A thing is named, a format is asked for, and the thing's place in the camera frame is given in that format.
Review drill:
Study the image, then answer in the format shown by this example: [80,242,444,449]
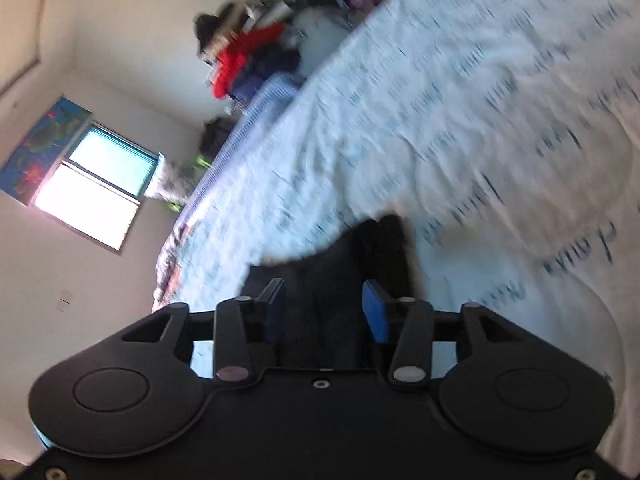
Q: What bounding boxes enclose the green chair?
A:
[164,154,210,212]

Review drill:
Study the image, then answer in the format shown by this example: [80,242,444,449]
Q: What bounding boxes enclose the pile of clothes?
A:
[193,0,384,105]

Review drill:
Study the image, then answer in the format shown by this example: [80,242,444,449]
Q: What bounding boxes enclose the light blue script bedsheet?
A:
[154,0,639,477]

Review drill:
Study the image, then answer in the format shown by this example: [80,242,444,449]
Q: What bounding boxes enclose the colourful curtain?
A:
[1,96,92,206]

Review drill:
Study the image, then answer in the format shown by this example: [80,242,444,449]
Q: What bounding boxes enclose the black bag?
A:
[198,116,238,162]

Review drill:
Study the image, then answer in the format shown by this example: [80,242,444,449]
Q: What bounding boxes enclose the black pants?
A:
[241,214,413,370]

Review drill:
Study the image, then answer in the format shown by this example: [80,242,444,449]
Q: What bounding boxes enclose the floral pillow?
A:
[143,154,203,206]

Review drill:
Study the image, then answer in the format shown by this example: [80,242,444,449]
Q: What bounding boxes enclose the wall switch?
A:
[56,289,73,312]

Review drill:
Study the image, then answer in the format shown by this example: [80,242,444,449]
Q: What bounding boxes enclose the purple blue blanket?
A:
[176,73,305,226]

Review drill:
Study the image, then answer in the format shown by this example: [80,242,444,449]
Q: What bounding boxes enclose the window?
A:
[34,122,163,254]

